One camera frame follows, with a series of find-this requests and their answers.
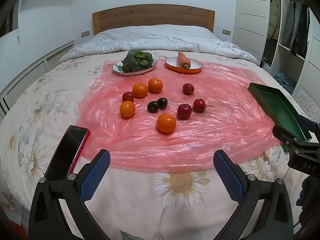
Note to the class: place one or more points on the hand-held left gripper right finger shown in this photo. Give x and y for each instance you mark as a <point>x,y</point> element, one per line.
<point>228,177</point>

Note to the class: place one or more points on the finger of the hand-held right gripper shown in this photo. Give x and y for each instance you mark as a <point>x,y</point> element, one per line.
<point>281,132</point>
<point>310,123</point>

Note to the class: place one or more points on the carrot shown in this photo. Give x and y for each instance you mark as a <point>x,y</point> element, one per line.
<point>183,60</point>

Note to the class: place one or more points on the white bucket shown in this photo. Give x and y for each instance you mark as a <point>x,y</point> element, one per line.
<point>266,66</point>

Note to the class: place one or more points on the hanging dark clothes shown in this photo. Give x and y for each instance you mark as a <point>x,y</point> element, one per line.
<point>296,27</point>

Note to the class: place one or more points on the wall socket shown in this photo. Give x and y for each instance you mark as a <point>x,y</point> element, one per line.
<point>85,33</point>
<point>226,32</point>

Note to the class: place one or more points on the dark plum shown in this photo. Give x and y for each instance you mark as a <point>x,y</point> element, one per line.
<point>163,102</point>
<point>152,106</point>

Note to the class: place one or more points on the leafy green vegetable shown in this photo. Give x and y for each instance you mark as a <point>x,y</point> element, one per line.
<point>136,60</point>

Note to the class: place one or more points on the blue blanket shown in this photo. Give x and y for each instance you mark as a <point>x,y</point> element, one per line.
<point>285,82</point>

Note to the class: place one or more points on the orange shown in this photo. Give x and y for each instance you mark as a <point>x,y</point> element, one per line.
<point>127,109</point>
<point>155,85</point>
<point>140,90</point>
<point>166,123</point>

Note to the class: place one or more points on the dark window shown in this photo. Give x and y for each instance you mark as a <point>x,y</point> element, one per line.
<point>8,17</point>

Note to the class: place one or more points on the orange plate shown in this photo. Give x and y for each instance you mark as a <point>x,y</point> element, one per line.
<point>172,63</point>

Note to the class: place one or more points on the beige jacket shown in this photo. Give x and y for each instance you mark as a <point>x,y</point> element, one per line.
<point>275,17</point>

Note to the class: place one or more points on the white wardrobe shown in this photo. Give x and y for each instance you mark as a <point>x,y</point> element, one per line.
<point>252,17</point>

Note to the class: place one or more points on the white duvet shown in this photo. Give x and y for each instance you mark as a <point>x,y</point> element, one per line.
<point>155,37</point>

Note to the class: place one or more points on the wooden headboard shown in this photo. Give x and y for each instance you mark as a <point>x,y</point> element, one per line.
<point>150,15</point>

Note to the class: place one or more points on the phone in red case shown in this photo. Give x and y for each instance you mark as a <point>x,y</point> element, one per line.
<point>65,150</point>

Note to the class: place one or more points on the person's right hand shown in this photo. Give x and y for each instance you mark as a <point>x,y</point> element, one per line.
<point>311,200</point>

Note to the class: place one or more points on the red apple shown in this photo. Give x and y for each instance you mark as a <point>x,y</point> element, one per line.
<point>188,89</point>
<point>184,111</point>
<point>128,96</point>
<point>199,105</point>

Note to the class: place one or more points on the floral bed sheet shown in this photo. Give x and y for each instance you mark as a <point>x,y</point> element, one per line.
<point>175,187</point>

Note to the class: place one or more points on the pink plastic sheet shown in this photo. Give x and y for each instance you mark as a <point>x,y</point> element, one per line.
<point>212,135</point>

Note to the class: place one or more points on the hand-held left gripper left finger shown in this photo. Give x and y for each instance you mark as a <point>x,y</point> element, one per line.
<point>96,175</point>

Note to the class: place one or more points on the green tray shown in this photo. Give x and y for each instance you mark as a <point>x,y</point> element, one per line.
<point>277,105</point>

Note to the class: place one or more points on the white plate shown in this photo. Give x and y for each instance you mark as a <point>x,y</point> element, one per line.
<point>132,73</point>

